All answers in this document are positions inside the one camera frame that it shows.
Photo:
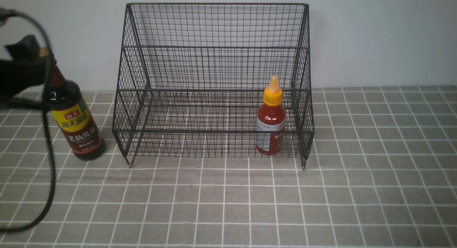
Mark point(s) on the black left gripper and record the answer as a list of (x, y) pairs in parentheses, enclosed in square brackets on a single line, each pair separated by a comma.
[(25, 68)]

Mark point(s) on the dark soy sauce bottle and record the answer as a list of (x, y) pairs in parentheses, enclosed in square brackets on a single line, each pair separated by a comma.
[(72, 114)]

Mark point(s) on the red sauce bottle yellow cap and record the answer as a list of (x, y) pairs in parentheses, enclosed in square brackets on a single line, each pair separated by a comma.
[(271, 119)]

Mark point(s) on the grey checkered table mat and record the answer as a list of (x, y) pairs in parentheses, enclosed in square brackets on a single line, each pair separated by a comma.
[(381, 173)]

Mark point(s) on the black wire mesh rack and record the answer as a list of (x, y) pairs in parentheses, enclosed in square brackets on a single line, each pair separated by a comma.
[(192, 76)]

